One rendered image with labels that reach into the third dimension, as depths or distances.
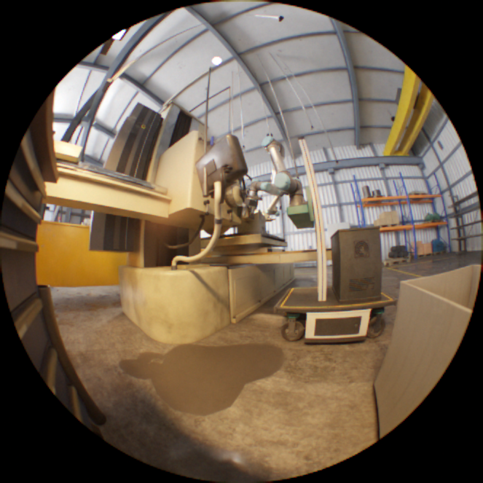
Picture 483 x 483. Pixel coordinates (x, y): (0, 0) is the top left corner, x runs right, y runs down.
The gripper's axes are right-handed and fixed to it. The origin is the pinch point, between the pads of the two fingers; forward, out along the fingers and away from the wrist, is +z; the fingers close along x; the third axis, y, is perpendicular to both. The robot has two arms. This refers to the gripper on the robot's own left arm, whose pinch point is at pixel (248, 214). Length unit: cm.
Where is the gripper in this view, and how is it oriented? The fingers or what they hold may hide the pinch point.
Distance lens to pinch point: 132.7
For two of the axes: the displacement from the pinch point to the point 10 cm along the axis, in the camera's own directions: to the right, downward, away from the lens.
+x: -5.5, 0.7, -8.3
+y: -8.0, -3.2, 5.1
